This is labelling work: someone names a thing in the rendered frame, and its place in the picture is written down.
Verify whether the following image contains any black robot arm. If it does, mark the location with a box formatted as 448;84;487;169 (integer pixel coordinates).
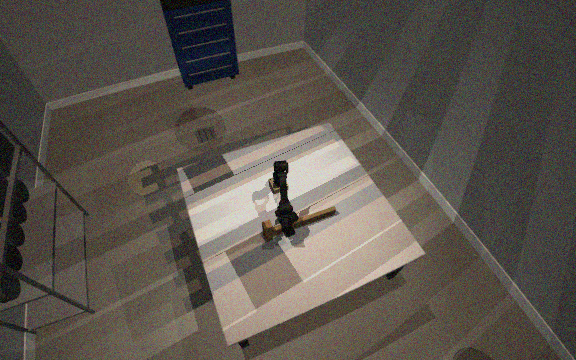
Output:
273;161;299;233

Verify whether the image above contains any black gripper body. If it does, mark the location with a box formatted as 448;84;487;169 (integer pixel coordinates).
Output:
275;210;295;238

